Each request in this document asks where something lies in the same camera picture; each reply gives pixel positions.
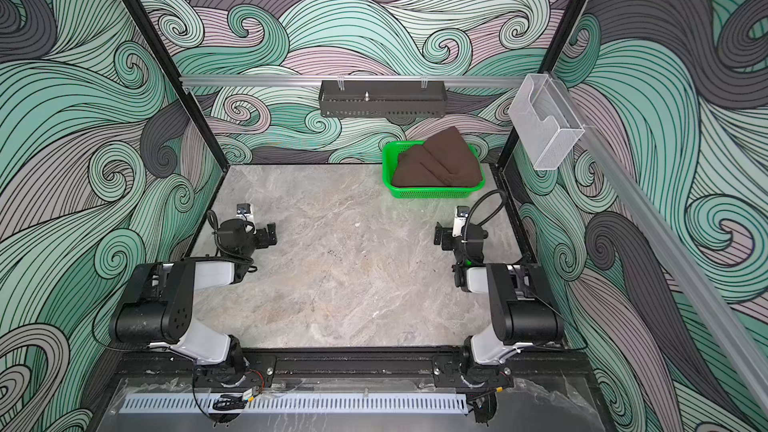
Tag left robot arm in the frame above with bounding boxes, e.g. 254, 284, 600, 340
109, 212, 278, 387

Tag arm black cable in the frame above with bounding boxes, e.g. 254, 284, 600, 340
205, 209, 224, 253
465, 189, 510, 235

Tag green plastic basket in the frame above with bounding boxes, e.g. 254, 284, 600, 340
382, 141, 486, 199

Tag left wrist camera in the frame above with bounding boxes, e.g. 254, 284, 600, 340
236, 203, 254, 222

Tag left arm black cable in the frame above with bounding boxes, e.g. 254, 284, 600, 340
205, 209, 224, 253

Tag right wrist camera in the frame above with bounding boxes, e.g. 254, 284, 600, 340
452, 206, 470, 237

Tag black frame post right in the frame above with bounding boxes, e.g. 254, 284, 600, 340
498, 0, 588, 171

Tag black frame post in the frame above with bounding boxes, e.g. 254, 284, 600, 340
121, 0, 229, 174
498, 0, 588, 171

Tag black frame post left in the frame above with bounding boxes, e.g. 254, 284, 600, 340
121, 0, 229, 174

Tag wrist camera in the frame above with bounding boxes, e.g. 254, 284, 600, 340
236, 203, 254, 222
452, 206, 470, 237

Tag aluminium rail back wall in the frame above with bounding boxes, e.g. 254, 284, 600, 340
179, 73, 525, 89

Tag clear acrylic wall holder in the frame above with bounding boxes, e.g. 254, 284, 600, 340
508, 74, 584, 171

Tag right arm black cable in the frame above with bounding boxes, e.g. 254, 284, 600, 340
465, 189, 510, 235

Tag aluminium rail right wall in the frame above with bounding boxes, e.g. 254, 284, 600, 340
550, 76, 767, 411

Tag brown trousers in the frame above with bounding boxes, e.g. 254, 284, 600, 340
391, 127, 483, 188

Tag white slotted cable duct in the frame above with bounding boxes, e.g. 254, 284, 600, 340
119, 393, 469, 415

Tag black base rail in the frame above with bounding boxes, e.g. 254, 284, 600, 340
110, 346, 597, 392

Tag aluminium rail wall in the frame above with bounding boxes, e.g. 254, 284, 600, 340
179, 73, 525, 89
550, 76, 767, 411

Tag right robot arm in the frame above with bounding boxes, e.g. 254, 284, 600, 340
434, 224, 565, 366

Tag black perforated wall tray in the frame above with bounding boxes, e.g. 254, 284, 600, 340
318, 81, 448, 121

